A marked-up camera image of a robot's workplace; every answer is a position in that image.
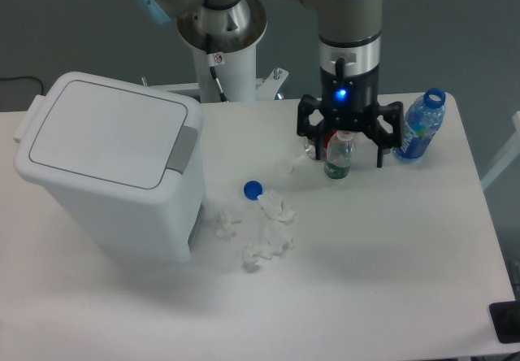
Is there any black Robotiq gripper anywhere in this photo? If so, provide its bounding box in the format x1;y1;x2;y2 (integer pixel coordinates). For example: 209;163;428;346
297;66;404;168

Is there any white trash can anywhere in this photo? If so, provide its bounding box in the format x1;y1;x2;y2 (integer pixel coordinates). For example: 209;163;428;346
14;72;206;263

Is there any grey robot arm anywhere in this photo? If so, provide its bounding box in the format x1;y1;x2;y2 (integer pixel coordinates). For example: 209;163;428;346
139;0;404;156

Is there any crushed red soda can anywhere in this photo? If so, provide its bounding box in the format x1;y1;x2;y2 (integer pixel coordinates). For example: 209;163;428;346
303;129;336;161

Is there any crumpled tissue near can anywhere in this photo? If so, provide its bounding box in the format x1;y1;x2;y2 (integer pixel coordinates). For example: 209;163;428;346
215;210;243;240

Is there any clear green-label bottle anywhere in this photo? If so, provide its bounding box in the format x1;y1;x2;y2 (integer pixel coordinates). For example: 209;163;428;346
324;130;354;180

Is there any blue plastic bottle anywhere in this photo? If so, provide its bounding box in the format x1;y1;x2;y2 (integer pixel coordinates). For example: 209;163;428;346
393;87;446;163

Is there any crumpled tissue upper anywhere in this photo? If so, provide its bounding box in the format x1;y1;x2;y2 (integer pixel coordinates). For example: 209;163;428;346
258;189;296;224

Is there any blue bottle cap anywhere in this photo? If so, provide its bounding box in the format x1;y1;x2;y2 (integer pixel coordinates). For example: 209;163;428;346
243;180;263;201

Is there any crumpled tissue lower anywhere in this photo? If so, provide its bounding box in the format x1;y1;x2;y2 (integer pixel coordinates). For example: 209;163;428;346
241;220;296;272

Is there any black device at edge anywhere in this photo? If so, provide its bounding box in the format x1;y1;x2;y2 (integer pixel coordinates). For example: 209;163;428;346
489;301;519;344

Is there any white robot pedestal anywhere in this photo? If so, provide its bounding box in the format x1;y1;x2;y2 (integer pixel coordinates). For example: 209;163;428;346
155;46;288;103

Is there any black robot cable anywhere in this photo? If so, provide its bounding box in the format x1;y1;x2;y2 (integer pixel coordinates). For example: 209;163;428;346
205;33;228;102

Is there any white frame at right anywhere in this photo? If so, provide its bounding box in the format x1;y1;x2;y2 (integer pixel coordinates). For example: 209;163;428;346
480;111;519;191

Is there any black floor cable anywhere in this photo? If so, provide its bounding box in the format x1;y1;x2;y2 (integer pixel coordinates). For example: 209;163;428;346
0;75;45;96

